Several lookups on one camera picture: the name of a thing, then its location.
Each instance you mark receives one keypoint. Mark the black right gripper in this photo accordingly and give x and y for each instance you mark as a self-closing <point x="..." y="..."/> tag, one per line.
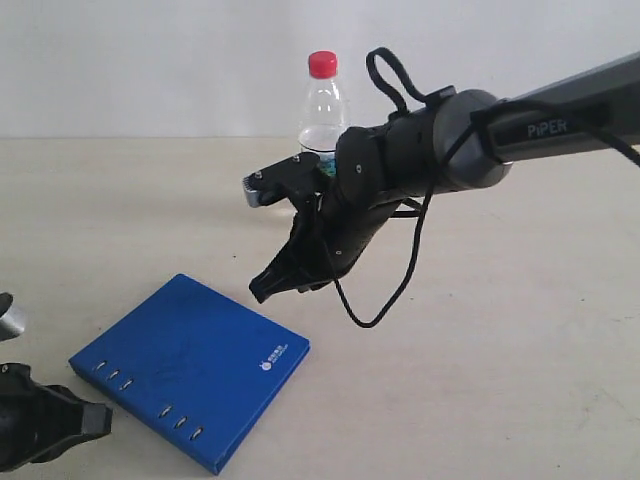
<point x="376" y="168"/>

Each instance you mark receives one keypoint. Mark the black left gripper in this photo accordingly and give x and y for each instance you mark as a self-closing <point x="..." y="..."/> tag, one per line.
<point x="39" y="423"/>

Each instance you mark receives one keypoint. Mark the blue ring binder notebook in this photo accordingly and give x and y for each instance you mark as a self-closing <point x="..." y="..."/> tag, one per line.
<point x="193" y="365"/>

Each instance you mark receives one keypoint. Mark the clear plastic water bottle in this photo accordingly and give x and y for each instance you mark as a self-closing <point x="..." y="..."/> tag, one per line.
<point x="324" y="116"/>

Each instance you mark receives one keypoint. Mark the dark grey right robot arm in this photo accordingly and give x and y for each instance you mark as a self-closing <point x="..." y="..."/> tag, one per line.
<point x="456" y="141"/>

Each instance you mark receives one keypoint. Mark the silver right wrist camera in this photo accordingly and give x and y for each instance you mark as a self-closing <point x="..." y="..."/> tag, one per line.
<point x="295" y="178"/>

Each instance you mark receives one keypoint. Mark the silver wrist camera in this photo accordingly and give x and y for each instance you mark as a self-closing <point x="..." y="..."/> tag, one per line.
<point x="295" y="178"/>
<point x="13" y="320"/>

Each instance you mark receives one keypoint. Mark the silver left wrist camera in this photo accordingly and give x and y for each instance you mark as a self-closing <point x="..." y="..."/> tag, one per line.
<point x="13" y="320"/>

